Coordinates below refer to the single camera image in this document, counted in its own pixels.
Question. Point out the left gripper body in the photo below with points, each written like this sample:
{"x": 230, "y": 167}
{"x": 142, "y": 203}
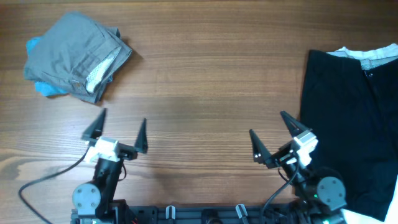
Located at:
{"x": 129, "y": 153}

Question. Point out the white t-shirt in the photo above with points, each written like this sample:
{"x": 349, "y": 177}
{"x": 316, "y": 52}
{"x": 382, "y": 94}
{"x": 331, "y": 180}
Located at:
{"x": 371, "y": 59}

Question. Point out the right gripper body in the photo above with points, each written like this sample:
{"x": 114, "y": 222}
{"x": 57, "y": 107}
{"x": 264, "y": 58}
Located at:
{"x": 280, "y": 156}

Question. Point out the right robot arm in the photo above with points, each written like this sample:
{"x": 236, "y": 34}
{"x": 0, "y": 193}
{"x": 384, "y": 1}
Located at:
{"x": 308, "y": 195}

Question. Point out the folded blue garment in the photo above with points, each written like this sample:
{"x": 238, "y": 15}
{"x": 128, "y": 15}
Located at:
{"x": 43, "y": 87}

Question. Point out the black shorts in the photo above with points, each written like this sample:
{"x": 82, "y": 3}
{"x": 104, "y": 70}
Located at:
{"x": 353, "y": 113}

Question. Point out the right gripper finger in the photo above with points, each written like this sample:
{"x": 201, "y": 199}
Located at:
{"x": 294, "y": 127}
{"x": 260, "y": 153}

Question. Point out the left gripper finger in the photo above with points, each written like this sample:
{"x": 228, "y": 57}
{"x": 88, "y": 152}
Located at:
{"x": 141, "y": 144}
{"x": 95, "y": 129}

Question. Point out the folded grey shorts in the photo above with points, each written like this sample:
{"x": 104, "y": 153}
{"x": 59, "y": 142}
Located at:
{"x": 77, "y": 23}

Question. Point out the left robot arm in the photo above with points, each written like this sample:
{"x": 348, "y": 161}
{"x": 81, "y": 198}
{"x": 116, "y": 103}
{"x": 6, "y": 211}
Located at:
{"x": 94, "y": 200}

